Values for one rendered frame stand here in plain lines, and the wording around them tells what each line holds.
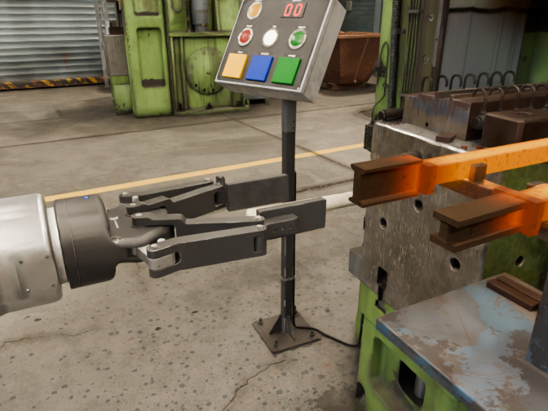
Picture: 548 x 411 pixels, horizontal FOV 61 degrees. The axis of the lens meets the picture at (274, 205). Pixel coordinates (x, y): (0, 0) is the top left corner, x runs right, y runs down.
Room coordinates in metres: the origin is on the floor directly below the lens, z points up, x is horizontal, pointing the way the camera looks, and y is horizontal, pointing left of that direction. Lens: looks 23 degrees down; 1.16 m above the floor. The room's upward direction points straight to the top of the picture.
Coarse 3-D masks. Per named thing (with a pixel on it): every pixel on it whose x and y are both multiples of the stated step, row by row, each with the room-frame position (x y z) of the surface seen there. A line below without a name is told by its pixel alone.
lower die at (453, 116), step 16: (416, 96) 1.07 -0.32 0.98; (432, 96) 1.02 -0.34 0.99; (464, 96) 0.98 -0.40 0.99; (480, 96) 1.00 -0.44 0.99; (496, 96) 1.00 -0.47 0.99; (512, 96) 1.00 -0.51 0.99; (528, 96) 1.00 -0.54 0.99; (544, 96) 1.01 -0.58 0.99; (416, 112) 1.06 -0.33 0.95; (432, 112) 1.02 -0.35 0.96; (448, 112) 0.98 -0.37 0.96; (464, 112) 0.94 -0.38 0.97; (432, 128) 1.01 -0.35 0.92; (448, 128) 0.97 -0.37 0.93; (464, 128) 0.93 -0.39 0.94
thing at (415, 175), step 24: (528, 144) 0.61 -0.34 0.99; (360, 168) 0.47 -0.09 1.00; (384, 168) 0.48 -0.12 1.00; (408, 168) 0.50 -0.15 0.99; (432, 168) 0.50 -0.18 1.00; (456, 168) 0.52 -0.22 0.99; (504, 168) 0.56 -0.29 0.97; (360, 192) 0.47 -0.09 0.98; (384, 192) 0.49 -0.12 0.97; (408, 192) 0.50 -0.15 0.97; (432, 192) 0.50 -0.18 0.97
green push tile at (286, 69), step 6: (282, 60) 1.35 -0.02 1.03; (288, 60) 1.34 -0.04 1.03; (294, 60) 1.32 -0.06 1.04; (300, 60) 1.32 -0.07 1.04; (276, 66) 1.35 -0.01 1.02; (282, 66) 1.34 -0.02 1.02; (288, 66) 1.33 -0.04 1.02; (294, 66) 1.31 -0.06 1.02; (276, 72) 1.34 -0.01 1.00; (282, 72) 1.33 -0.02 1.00; (288, 72) 1.32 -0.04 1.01; (294, 72) 1.30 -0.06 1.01; (276, 78) 1.33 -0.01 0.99; (282, 78) 1.32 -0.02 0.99; (288, 78) 1.30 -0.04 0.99; (294, 78) 1.30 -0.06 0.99; (288, 84) 1.30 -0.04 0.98
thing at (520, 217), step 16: (496, 192) 0.42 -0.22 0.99; (512, 192) 0.41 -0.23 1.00; (528, 192) 0.43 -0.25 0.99; (544, 192) 0.43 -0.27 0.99; (448, 208) 0.38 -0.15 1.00; (464, 208) 0.38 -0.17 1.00; (480, 208) 0.38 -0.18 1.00; (496, 208) 0.38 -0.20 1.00; (512, 208) 0.38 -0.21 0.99; (528, 208) 0.39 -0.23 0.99; (544, 208) 0.39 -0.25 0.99; (448, 224) 0.36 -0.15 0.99; (464, 224) 0.35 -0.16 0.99; (480, 224) 0.38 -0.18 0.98; (496, 224) 0.39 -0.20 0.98; (512, 224) 0.39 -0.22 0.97; (528, 224) 0.39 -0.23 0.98; (432, 240) 0.37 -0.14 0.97; (448, 240) 0.36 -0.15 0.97; (464, 240) 0.36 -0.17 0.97; (480, 240) 0.37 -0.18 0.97
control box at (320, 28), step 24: (264, 0) 1.53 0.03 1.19; (288, 0) 1.46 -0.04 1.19; (312, 0) 1.41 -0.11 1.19; (336, 0) 1.38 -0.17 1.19; (240, 24) 1.54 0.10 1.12; (264, 24) 1.47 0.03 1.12; (288, 24) 1.42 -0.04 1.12; (312, 24) 1.36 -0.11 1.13; (336, 24) 1.38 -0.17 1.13; (240, 48) 1.49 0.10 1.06; (264, 48) 1.43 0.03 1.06; (288, 48) 1.37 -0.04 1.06; (312, 48) 1.32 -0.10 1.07; (312, 72) 1.31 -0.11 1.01; (288, 96) 1.34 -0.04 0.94; (312, 96) 1.31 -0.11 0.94
